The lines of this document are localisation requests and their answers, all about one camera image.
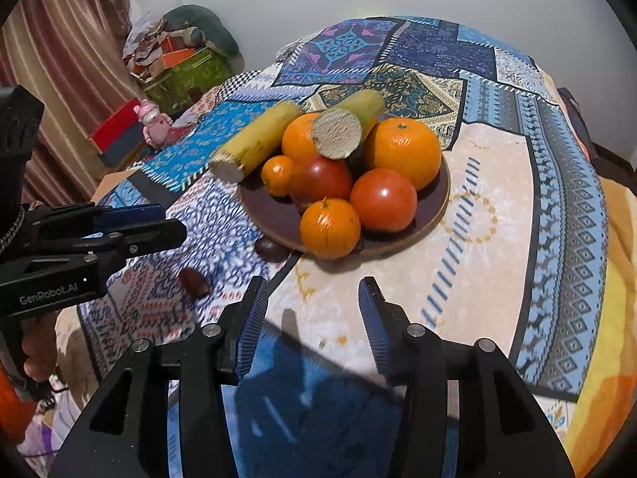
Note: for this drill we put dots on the large orange with green stem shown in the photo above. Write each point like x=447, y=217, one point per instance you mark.
x=403, y=149

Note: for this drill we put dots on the green box with clutter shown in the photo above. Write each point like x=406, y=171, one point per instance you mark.
x=191, y=79

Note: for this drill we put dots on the dark brown date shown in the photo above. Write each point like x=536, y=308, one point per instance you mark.
x=194, y=283
x=271, y=250

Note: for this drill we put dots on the red apple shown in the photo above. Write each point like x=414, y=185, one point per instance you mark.
x=321, y=179

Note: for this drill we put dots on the yellow green sugarcane piece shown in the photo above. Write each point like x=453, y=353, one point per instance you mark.
x=348, y=122

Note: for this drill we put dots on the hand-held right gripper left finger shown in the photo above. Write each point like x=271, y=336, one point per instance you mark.
x=251, y=328

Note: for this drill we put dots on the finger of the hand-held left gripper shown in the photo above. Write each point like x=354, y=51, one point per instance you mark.
x=129, y=215
x=149, y=239

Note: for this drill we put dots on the bright red tomato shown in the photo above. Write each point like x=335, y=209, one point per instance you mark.
x=383, y=200

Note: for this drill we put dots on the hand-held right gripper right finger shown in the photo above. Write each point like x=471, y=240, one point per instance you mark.
x=373, y=328

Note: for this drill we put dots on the striped brown curtain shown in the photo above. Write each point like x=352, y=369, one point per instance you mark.
x=54, y=59

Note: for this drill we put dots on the person's left hand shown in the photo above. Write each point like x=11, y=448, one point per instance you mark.
x=40, y=351

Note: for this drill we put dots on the patchwork printed blanket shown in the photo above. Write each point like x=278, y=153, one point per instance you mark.
x=497, y=184

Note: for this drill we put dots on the orange yellow blanket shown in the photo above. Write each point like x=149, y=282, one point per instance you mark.
x=609, y=318

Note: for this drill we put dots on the dark grey box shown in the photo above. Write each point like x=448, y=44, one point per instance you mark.
x=124, y=149

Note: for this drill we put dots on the red box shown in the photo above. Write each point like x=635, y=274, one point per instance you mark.
x=114, y=127

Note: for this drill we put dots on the orange box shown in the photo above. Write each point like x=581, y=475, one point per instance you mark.
x=174, y=57

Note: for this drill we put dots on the cardboard box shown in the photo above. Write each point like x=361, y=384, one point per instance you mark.
x=117, y=180

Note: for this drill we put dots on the pink toy rabbit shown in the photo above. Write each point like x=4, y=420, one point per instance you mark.
x=154, y=120

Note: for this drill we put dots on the small tangerine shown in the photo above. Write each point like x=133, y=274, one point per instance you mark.
x=330, y=228
x=277, y=175

